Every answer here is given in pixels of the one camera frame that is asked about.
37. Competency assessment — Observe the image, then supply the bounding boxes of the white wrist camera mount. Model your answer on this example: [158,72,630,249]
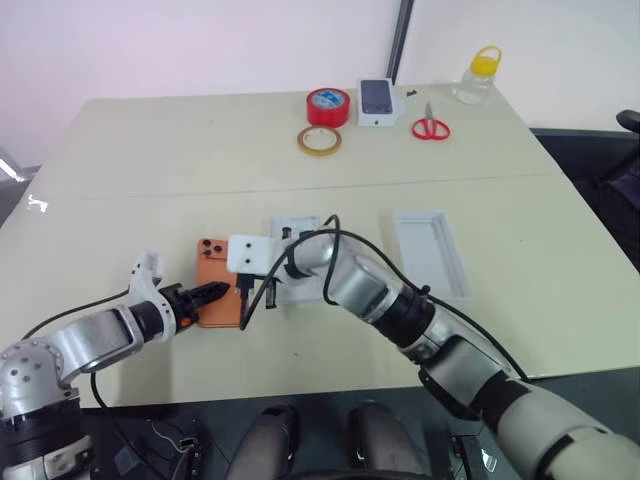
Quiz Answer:
[226,233,277,277]
[126,249,179,344]

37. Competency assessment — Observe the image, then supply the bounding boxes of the dark vertical frame post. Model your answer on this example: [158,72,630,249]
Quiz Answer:
[386,0,417,84]

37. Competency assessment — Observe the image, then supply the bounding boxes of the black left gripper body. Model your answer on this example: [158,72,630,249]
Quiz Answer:
[158,283,202,329]

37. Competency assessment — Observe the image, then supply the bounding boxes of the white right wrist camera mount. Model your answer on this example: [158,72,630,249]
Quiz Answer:
[226,233,277,277]

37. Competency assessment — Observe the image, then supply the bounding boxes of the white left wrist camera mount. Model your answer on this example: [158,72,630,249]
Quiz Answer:
[126,249,179,344]

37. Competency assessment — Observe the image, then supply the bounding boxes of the clear jar with yellow lid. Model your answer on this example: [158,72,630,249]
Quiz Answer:
[451,44,504,106]

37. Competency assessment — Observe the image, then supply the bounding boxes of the orange smartphone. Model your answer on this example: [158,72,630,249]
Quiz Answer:
[194,238,242,330]

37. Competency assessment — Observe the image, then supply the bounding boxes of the white box with phone print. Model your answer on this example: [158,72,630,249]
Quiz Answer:
[356,76,407,129]

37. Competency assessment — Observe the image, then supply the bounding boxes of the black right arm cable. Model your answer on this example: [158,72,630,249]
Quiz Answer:
[238,214,532,386]

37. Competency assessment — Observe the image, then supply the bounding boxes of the white phone box lid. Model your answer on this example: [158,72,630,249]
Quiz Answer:
[392,209,474,302]

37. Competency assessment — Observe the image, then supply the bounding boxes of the black chair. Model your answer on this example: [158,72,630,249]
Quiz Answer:
[614,108,640,147]

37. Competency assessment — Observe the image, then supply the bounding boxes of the dark rounded robot leg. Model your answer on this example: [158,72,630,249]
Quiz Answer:
[346,401,427,480]
[233,403,302,480]

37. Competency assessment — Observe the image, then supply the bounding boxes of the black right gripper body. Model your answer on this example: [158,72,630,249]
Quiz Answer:
[233,270,279,301]

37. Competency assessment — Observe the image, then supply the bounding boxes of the red handled scissors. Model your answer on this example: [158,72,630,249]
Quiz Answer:
[411,101,453,143]

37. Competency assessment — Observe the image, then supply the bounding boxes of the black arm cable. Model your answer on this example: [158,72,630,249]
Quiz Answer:
[238,214,532,386]
[19,286,136,412]

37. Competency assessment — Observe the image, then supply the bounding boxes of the red tape roll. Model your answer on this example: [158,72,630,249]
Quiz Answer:
[305,88,352,128]

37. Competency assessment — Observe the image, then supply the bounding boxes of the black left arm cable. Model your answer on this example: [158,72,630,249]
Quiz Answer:
[19,286,136,412]

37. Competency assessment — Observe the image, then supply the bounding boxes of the clear yellowish tape roll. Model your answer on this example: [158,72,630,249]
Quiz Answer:
[296,125,344,158]

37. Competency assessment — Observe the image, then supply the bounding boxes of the white phone box base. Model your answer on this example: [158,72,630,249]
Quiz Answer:
[269,214,327,305]

